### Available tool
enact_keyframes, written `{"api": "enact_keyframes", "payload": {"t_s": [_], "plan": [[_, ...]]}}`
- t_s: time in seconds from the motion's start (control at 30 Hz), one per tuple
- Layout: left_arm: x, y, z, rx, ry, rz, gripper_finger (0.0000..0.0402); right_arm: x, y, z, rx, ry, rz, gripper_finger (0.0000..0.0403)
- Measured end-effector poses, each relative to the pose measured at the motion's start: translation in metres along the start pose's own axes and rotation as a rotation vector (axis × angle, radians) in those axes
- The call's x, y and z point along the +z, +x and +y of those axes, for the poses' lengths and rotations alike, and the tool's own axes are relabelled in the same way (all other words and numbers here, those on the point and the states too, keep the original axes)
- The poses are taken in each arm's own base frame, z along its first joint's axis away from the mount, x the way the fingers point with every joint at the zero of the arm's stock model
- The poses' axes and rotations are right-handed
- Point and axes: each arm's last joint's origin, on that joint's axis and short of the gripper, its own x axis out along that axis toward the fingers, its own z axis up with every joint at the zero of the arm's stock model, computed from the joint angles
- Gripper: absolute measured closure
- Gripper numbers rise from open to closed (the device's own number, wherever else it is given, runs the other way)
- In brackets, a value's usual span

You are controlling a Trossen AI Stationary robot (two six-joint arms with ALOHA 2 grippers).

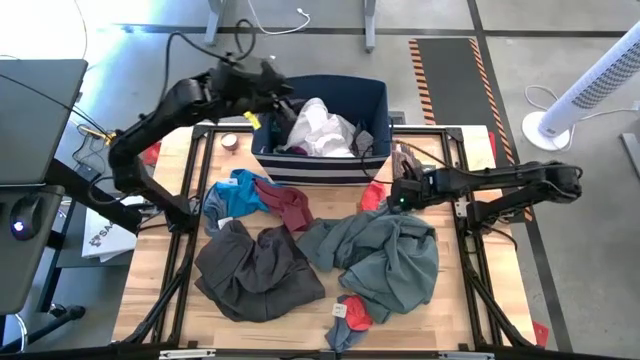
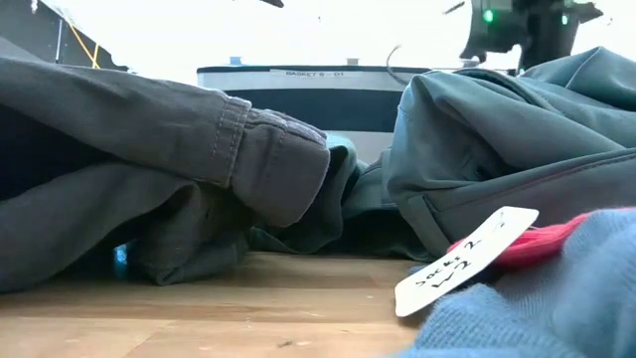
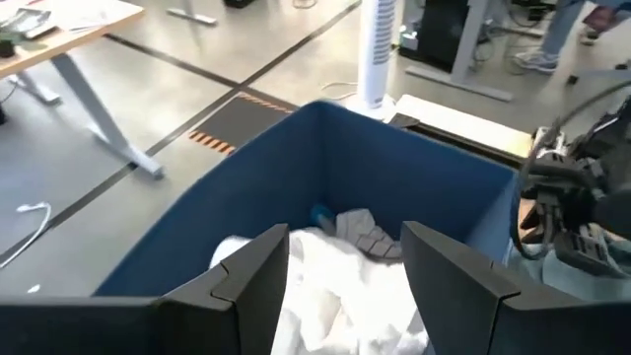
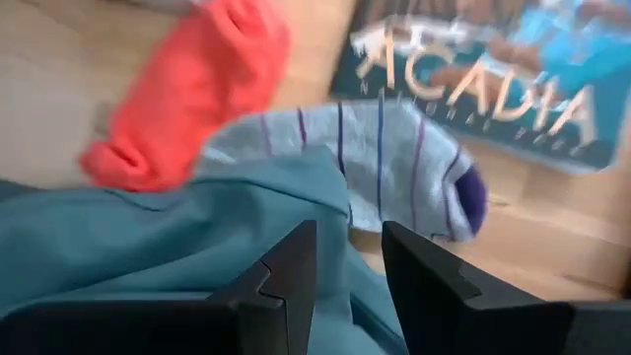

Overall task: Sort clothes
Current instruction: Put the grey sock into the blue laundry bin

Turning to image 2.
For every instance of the white tag reading socks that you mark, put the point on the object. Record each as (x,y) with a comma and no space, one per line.
(462,263)

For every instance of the dark grey jacket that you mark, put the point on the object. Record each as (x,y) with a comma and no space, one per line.
(149,149)

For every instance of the grey-green hoodie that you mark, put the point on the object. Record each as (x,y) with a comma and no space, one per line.
(497,149)

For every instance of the bright blue garment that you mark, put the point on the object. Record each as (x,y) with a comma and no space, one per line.
(120,258)

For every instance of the red sock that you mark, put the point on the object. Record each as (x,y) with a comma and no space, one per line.
(536,246)

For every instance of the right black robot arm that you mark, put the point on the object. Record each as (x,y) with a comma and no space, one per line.
(541,35)

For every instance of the navy white striped fabric basket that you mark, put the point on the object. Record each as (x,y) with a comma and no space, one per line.
(323,104)

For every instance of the blue grey sock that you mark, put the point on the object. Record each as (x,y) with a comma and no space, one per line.
(546,318)

